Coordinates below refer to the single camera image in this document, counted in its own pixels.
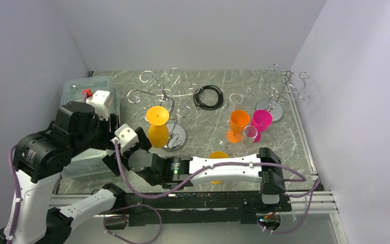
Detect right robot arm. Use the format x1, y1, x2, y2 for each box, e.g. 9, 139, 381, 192
102, 126, 286, 211

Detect aluminium frame rails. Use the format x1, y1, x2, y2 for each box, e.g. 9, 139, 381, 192
33, 71, 347, 244

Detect clear plastic storage box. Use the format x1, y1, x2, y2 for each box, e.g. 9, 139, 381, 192
58, 76, 122, 179

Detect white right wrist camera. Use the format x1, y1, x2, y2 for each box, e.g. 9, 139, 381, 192
110, 124, 139, 155

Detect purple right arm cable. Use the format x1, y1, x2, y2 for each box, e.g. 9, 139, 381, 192
113, 139, 322, 235

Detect yellow wine glass left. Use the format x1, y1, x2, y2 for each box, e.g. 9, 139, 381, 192
146, 106, 170, 148

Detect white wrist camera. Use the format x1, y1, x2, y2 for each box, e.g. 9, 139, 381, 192
110, 124, 139, 155
82, 89, 112, 121

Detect chrome wine glass rack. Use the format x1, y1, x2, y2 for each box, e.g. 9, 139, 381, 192
127, 71, 191, 151

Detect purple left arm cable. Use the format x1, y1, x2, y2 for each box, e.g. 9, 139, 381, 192
6, 144, 164, 244

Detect clear tumbler glass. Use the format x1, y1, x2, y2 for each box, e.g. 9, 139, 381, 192
228, 93, 244, 113

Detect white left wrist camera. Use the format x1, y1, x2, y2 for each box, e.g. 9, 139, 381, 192
82, 89, 112, 121

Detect black coiled cable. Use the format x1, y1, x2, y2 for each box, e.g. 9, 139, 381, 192
193, 84, 224, 111

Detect yellow-orange wine glass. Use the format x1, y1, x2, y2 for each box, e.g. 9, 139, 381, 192
209, 151, 229, 185

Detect clear wine glass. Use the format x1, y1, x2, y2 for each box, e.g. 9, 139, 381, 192
233, 126, 258, 158
212, 137, 226, 147

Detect orange wine glass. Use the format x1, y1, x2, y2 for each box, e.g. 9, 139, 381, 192
226, 109, 250, 143

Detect pink wine glass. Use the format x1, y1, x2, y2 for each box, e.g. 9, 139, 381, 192
251, 110, 273, 143

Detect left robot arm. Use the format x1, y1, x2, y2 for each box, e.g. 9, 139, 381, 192
0, 102, 126, 243

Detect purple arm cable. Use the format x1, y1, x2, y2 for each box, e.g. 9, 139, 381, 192
6, 144, 164, 244
113, 139, 322, 235

